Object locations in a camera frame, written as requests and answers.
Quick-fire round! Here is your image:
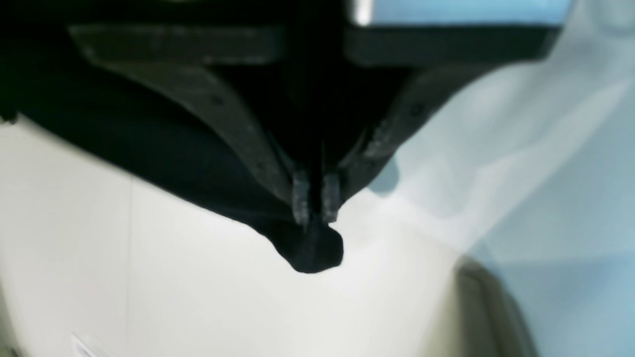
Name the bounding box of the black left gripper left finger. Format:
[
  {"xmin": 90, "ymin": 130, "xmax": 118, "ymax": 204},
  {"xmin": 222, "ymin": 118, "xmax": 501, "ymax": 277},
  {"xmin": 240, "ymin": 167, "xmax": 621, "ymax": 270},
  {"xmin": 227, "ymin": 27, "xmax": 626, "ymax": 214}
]
[{"xmin": 69, "ymin": 25, "xmax": 311, "ymax": 226}]

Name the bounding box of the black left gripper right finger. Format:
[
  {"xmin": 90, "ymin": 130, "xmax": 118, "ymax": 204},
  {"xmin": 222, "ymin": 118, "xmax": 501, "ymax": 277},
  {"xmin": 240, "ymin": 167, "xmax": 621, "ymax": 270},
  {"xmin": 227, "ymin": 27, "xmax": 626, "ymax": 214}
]
[{"xmin": 322, "ymin": 25, "xmax": 562, "ymax": 223}]

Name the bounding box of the black T-shirt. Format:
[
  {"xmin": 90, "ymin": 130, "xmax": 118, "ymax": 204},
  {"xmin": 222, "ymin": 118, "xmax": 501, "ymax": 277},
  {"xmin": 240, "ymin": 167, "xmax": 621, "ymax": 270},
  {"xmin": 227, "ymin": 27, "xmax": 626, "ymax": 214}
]
[{"xmin": 0, "ymin": 0, "xmax": 412, "ymax": 274}]

